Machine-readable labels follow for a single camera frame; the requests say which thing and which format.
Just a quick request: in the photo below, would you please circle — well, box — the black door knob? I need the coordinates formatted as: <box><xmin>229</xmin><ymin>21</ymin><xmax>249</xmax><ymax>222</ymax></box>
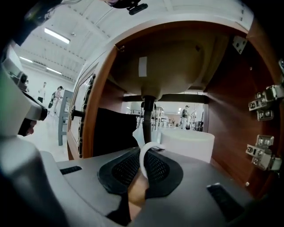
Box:
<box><xmin>69</xmin><ymin>106</ymin><xmax>87</xmax><ymax>118</ymax></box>

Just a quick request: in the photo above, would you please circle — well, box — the wooden under-sink cabinet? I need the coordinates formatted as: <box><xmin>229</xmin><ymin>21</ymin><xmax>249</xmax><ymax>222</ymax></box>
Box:
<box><xmin>66</xmin><ymin>21</ymin><xmax>284</xmax><ymax>201</ymax></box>

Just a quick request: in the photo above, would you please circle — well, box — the black drain pipe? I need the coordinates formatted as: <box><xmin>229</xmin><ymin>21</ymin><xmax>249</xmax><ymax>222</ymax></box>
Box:
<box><xmin>141</xmin><ymin>95</ymin><xmax>156</xmax><ymax>146</ymax></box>

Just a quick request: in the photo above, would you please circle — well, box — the person's black clothing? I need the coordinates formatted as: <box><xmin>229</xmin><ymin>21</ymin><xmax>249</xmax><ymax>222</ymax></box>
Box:
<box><xmin>0</xmin><ymin>0</ymin><xmax>64</xmax><ymax>46</ymax></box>

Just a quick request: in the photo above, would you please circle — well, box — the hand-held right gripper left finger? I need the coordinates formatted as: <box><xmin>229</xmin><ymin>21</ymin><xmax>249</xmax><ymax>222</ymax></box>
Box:
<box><xmin>55</xmin><ymin>147</ymin><xmax>142</xmax><ymax>217</ymax></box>

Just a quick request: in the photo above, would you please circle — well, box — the metal corner bracket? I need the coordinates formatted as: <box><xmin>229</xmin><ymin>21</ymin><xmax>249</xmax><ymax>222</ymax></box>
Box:
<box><xmin>232</xmin><ymin>35</ymin><xmax>248</xmax><ymax>55</ymax></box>

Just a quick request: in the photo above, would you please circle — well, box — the white cup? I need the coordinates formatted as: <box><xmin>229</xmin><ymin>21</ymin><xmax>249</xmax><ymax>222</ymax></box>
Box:
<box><xmin>138</xmin><ymin>129</ymin><xmax>215</xmax><ymax>179</ymax></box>

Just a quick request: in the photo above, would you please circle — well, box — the wooden cabinet door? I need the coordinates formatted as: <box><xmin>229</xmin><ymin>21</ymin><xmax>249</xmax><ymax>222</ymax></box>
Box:
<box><xmin>66</xmin><ymin>73</ymin><xmax>96</xmax><ymax>160</ymax></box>

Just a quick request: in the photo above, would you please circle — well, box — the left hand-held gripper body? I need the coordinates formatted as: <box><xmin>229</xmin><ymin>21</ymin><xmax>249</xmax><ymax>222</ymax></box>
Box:
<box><xmin>0</xmin><ymin>44</ymin><xmax>36</xmax><ymax>136</ymax></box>

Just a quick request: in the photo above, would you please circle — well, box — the metal cabinet hinge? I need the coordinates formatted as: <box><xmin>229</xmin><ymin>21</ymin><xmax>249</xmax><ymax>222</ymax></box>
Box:
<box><xmin>245</xmin><ymin>134</ymin><xmax>283</xmax><ymax>171</ymax></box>
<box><xmin>248</xmin><ymin>85</ymin><xmax>284</xmax><ymax>121</ymax></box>

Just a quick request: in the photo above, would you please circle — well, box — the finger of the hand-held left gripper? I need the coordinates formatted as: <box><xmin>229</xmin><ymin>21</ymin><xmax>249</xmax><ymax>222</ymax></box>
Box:
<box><xmin>28</xmin><ymin>93</ymin><xmax>48</xmax><ymax>121</ymax></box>

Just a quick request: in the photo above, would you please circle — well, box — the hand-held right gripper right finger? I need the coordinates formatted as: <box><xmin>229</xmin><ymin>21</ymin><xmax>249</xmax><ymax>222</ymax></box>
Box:
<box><xmin>133</xmin><ymin>150</ymin><xmax>255</xmax><ymax>227</ymax></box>

